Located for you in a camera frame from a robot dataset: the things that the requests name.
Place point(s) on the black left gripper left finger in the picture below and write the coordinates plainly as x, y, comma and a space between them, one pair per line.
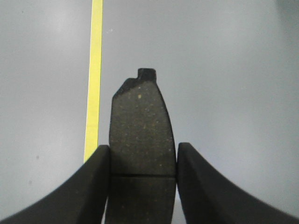
79, 200

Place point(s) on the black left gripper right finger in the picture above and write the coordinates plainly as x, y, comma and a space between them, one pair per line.
207, 197

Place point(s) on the dark brake pad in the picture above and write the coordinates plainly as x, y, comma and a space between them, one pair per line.
142, 154

